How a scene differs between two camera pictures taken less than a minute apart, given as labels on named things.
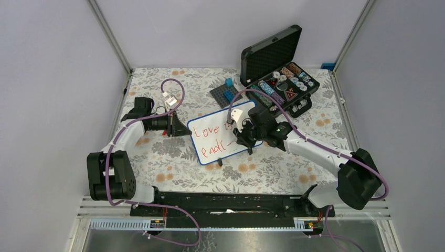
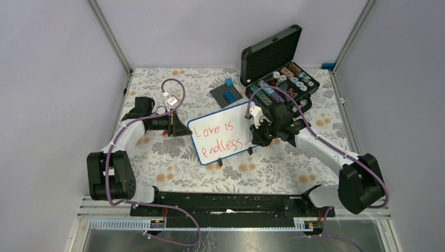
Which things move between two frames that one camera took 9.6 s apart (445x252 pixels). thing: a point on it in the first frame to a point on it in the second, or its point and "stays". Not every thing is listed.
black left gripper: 175,127 stays
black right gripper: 241,137 to 258,138
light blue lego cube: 229,82 stays
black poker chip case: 271,66 stays
